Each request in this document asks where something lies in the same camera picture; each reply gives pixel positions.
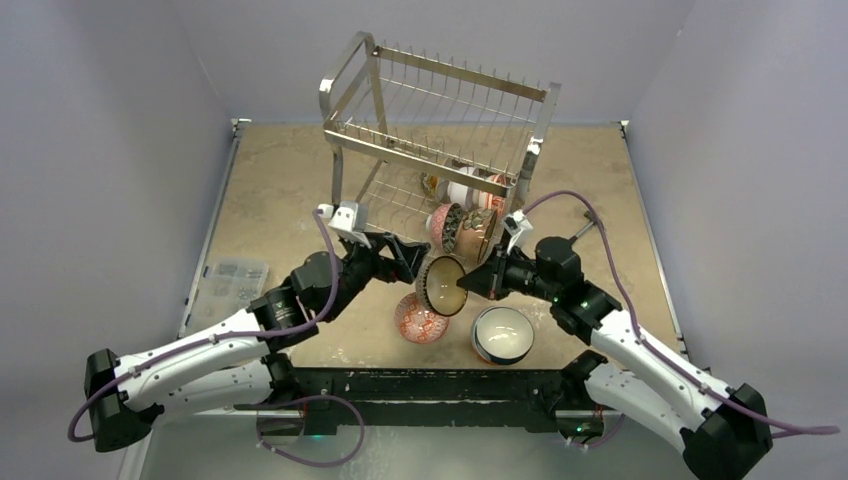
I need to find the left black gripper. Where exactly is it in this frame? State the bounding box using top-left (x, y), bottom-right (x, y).
top-left (323, 231), bottom-right (428, 321)

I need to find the black leaf patterned bowl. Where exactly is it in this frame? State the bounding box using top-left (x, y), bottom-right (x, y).
top-left (426, 203), bottom-right (463, 254)

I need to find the orange patterned bowl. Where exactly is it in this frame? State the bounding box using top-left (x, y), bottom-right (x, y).
top-left (482, 173), bottom-right (513, 207)

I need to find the brown glazed bowl stack top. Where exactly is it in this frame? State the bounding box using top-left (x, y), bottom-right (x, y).
top-left (455, 208), bottom-right (497, 264)

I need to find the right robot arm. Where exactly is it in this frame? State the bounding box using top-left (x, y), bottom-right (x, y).
top-left (457, 237), bottom-right (773, 479)

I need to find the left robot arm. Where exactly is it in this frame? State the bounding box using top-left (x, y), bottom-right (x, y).
top-left (67, 232), bottom-right (431, 453)

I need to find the steel two-tier dish rack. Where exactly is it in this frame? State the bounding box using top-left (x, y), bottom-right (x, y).
top-left (318, 31), bottom-right (561, 242)

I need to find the white blue-rimmed bowl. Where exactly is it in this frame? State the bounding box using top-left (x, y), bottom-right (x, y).
top-left (471, 306), bottom-right (535, 366)

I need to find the red geometric patterned bowl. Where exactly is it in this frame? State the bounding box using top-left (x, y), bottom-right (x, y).
top-left (394, 293), bottom-right (450, 344)

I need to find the small black hammer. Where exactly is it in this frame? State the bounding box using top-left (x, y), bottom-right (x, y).
top-left (571, 211), bottom-right (600, 241)

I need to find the clear plastic screw box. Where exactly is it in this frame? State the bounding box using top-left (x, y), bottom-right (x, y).
top-left (181, 256), bottom-right (269, 336)

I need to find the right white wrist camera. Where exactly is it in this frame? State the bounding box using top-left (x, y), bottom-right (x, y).
top-left (502, 209), bottom-right (534, 254)

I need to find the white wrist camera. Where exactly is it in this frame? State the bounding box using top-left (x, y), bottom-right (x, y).
top-left (317, 200), bottom-right (371, 248)
top-left (502, 209), bottom-right (534, 254)

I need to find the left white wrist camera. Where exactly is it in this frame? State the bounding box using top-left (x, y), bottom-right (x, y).
top-left (317, 200), bottom-right (371, 248)

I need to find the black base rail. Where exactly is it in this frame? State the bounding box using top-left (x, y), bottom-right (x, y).
top-left (239, 367), bottom-right (617, 440)

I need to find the aluminium frame rail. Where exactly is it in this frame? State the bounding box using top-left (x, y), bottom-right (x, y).
top-left (135, 368), bottom-right (723, 419)

